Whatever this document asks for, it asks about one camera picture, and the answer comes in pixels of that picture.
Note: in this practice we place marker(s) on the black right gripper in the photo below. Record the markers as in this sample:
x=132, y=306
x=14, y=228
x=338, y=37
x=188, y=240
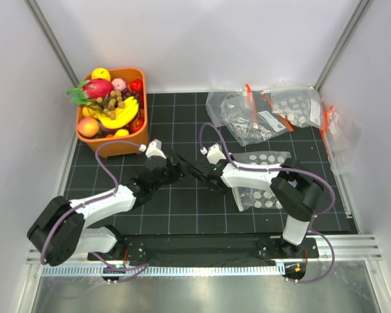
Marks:
x=216, y=163

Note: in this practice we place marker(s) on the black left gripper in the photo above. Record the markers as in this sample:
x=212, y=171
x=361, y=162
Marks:
x=176, y=172

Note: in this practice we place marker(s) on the clear polka dot zip bag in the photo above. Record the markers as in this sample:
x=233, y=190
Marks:
x=258, y=194

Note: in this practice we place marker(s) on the yellow banana bunch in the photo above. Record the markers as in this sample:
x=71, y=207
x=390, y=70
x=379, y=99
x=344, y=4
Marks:
x=120, y=117

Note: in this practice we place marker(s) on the brown longan cluster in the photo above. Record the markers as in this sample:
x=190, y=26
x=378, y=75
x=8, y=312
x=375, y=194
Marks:
x=110, y=105

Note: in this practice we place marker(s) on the orange red peach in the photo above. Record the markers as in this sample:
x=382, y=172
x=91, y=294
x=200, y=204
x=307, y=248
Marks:
x=88, y=127

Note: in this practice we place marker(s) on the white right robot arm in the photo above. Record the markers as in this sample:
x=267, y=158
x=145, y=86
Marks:
x=297, y=190

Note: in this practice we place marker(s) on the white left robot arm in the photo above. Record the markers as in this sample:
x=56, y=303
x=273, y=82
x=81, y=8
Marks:
x=65, y=228

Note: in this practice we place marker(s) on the crumpled clear zip bag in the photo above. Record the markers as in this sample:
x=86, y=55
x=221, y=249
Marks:
x=246, y=114

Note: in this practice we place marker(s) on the dotted zip bag rear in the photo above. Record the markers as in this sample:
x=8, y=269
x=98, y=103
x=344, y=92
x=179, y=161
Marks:
x=300, y=106

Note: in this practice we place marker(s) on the yellow lemon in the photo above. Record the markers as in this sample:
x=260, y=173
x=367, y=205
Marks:
x=122, y=132

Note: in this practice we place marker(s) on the orange plastic fruit basket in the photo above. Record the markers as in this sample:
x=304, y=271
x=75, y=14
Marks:
x=104, y=142

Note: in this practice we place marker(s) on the purple grape bunch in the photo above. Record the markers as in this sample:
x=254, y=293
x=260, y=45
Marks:
x=126, y=93

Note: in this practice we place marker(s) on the red bell pepper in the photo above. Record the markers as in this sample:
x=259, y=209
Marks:
x=136, y=85

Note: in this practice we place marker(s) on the pink peach toy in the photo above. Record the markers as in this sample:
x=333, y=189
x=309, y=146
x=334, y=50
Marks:
x=119, y=84

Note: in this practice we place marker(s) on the yellow orange fruit left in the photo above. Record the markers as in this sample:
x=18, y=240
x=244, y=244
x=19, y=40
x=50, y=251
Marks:
x=90, y=110

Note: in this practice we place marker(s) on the yellow orange fruit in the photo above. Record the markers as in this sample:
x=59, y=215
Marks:
x=101, y=73
x=90, y=110

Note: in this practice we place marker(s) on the pink dragon fruit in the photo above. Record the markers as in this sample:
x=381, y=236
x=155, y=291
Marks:
x=90, y=91

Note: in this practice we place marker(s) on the yellow orange top fruit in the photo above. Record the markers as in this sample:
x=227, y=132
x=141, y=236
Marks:
x=101, y=73

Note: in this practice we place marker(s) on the clear bags stack right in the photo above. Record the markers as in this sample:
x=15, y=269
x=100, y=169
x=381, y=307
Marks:
x=342, y=134

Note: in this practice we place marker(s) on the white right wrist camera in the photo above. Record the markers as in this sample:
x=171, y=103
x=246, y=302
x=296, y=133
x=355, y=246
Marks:
x=215, y=154

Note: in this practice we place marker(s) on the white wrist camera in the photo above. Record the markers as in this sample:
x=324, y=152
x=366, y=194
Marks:
x=154, y=149
x=215, y=154

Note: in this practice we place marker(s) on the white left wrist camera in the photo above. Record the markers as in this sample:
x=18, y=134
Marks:
x=154, y=149

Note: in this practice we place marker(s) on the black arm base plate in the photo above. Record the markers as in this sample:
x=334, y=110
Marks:
x=146, y=248

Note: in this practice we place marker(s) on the slotted cable duct rail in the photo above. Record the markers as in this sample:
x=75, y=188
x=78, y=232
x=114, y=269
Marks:
x=101, y=270

